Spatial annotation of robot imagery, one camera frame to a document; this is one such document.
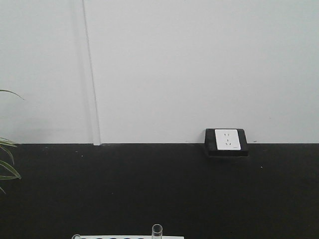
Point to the tall transparent test tube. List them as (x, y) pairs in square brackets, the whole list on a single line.
[(157, 231)]

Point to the white test tube rack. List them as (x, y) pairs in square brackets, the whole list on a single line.
[(124, 237)]

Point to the white wall power socket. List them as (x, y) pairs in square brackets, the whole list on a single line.
[(225, 142)]

